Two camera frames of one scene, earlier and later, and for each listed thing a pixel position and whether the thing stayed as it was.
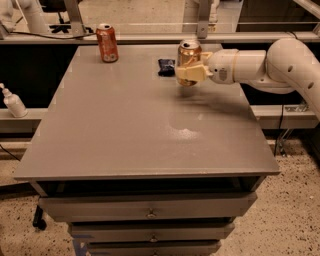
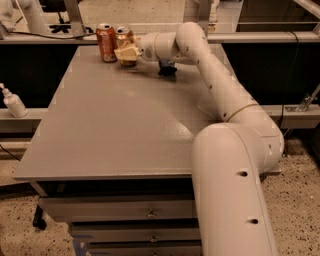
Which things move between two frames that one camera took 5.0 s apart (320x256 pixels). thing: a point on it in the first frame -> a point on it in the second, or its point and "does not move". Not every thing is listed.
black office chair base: (64, 26) does not move
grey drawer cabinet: (139, 164) does not move
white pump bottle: (14, 103) does not move
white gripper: (221, 65) -> (146, 47)
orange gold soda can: (189, 67) -> (124, 34)
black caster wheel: (38, 220) does not move
